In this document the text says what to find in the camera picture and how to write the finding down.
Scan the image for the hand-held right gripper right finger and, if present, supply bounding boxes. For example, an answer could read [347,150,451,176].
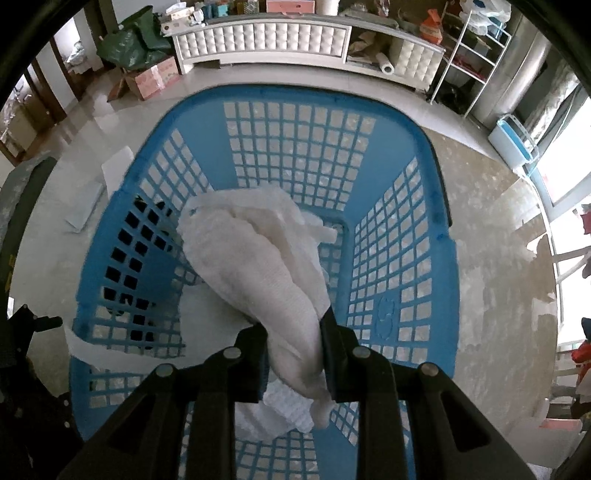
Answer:
[320,306,539,480]

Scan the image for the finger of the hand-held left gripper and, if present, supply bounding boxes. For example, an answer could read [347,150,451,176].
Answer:
[8,303,64,357]

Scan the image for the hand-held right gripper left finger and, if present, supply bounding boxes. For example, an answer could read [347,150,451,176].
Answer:
[55,324,270,480]

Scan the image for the white textured towel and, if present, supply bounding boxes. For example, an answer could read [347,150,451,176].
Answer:
[63,286,320,437]
[176,184,341,430]

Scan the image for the blue plastic basket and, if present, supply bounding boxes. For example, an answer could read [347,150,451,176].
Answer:
[68,84,461,480]

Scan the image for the white folded cloth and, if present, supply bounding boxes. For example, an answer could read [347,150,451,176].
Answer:
[100,146,136,196]

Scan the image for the dark brown door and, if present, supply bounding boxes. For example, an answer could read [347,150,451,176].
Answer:
[0,61,68,165]

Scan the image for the wooden drying rack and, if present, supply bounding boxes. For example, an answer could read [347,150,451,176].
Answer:
[528,233,591,283]

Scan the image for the pink cardboard box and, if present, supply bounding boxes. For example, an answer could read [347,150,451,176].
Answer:
[124,55,181,102]

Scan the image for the light blue plastic bin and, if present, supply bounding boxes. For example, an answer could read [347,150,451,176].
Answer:
[488,114,541,168]

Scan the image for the red cloth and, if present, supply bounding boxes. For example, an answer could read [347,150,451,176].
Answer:
[572,202,591,232]

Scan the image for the green plastic bag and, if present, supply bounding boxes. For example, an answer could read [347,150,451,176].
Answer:
[95,5,174,71]

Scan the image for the white television cabinet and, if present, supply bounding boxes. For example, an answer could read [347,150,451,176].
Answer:
[165,12,447,94]

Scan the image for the white metal rack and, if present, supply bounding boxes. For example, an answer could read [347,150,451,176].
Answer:
[429,0,513,119]

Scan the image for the patterned curtain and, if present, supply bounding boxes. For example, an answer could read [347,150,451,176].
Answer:
[526,59,581,140]

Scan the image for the white standing air conditioner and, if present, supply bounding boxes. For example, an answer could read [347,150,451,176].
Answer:
[470,13,570,136]

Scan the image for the pink storage box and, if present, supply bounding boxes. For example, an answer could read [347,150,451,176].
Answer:
[265,0,317,14]

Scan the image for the white plastic bags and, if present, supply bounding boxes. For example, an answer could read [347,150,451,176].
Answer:
[459,0,513,25]

